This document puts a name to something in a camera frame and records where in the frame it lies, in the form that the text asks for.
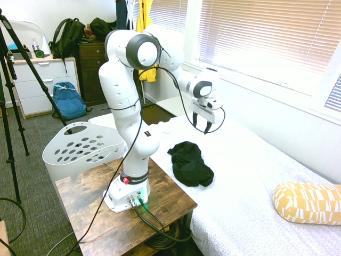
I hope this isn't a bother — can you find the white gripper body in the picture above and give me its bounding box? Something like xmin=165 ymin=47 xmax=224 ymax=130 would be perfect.
xmin=189 ymin=97 xmax=221 ymax=124

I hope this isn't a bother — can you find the black garment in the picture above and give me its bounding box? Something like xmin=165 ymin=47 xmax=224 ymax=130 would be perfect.
xmin=167 ymin=141 xmax=215 ymax=188

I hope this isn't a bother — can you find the black bag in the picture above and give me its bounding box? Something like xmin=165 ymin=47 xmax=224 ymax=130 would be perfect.
xmin=89 ymin=17 xmax=118 ymax=42

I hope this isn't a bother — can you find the white perforated laundry basket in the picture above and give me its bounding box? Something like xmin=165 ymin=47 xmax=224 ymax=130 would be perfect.
xmin=42 ymin=121 xmax=128 ymax=185

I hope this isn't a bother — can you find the cream cushioned bench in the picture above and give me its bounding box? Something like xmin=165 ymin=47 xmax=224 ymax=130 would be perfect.
xmin=87 ymin=113 xmax=118 ymax=131
xmin=156 ymin=95 xmax=193 ymax=118

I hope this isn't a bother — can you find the white bed cover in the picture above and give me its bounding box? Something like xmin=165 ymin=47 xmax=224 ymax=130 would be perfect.
xmin=87 ymin=95 xmax=341 ymax=256

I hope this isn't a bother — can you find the wide white window blind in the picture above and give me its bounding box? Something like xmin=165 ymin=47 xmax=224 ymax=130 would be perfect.
xmin=193 ymin=0 xmax=341 ymax=76

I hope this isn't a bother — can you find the dark brown wooden dresser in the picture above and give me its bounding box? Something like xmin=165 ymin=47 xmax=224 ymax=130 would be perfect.
xmin=77 ymin=39 xmax=109 ymax=107

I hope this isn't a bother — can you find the yellow hanging garment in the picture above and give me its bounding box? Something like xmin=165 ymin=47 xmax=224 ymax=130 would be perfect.
xmin=136 ymin=0 xmax=159 ymax=83

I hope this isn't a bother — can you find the yellow white patterned pillow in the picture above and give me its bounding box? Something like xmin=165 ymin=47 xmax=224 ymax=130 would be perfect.
xmin=272 ymin=181 xmax=341 ymax=226

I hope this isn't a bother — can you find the dark blue hanging garment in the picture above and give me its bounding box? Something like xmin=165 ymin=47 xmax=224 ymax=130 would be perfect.
xmin=115 ymin=0 xmax=129 ymax=30

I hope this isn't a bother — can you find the rustic wooden side table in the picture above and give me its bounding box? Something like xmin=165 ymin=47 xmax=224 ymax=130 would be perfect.
xmin=54 ymin=156 xmax=198 ymax=256

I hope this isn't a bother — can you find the narrow white window blind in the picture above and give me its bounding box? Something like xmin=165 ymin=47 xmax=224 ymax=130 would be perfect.
xmin=324 ymin=74 xmax=341 ymax=113

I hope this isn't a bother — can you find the brown stuffed toy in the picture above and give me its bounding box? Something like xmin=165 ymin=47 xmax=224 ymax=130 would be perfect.
xmin=83 ymin=23 xmax=96 ymax=41

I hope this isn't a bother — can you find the dark green backpack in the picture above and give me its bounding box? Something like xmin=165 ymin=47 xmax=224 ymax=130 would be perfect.
xmin=48 ymin=17 xmax=86 ymax=74

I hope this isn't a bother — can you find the white drawer dresser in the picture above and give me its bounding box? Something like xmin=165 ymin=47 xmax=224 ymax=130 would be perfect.
xmin=4 ymin=55 xmax=81 ymax=120

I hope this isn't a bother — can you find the white desk lamp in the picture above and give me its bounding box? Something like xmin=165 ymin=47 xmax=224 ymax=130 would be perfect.
xmin=7 ymin=19 xmax=52 ymax=57

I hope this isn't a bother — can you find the brown cardboard piece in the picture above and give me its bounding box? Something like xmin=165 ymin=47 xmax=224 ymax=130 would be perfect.
xmin=0 ymin=218 xmax=11 ymax=256

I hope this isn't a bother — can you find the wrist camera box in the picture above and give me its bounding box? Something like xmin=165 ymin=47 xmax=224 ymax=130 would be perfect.
xmin=203 ymin=97 xmax=224 ymax=110

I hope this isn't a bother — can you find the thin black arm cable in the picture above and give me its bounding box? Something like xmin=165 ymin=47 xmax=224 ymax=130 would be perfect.
xmin=76 ymin=34 xmax=226 ymax=244

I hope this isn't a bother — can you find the thick black base cable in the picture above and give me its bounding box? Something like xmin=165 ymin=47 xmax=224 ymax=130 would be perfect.
xmin=128 ymin=197 xmax=192 ymax=242
xmin=137 ymin=196 xmax=192 ymax=241

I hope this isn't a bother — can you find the coiled black cable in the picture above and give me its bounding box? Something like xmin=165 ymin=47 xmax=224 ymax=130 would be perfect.
xmin=143 ymin=220 xmax=193 ymax=252

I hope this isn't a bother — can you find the blue drawstring backpack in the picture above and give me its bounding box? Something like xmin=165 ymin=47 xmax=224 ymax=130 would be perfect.
xmin=51 ymin=81 xmax=89 ymax=121

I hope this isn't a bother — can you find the black camera tripod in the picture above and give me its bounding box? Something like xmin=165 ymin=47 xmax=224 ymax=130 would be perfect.
xmin=0 ymin=7 xmax=71 ymax=205

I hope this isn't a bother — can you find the grey floor cable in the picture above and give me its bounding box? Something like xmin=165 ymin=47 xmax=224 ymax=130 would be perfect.
xmin=44 ymin=229 xmax=78 ymax=256

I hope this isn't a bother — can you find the black floor cable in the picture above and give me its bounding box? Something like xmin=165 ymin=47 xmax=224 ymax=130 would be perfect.
xmin=0 ymin=196 xmax=28 ymax=256

